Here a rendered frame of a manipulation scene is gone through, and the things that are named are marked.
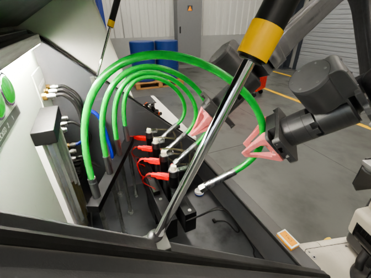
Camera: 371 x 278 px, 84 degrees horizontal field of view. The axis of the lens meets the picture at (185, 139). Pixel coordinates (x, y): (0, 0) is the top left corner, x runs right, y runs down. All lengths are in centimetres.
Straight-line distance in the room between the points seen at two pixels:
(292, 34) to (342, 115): 28
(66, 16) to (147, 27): 636
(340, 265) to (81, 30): 166
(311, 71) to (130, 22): 674
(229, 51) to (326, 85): 21
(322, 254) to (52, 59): 161
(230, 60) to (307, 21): 26
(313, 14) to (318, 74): 35
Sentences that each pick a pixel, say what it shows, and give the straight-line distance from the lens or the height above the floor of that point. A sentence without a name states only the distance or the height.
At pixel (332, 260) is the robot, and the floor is 28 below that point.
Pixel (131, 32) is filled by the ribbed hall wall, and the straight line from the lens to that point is 700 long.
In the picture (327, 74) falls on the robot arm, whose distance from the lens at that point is 34.
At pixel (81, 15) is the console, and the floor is 148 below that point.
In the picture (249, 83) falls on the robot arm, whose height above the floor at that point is 135.
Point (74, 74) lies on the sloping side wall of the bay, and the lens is 75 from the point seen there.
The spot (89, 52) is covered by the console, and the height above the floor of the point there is 138.
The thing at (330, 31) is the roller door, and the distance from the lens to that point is 763.
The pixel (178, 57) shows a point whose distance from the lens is 37.
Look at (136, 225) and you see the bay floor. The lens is 83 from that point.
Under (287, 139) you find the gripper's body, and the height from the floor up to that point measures 128.
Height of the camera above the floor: 147
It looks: 30 degrees down
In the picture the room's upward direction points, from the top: straight up
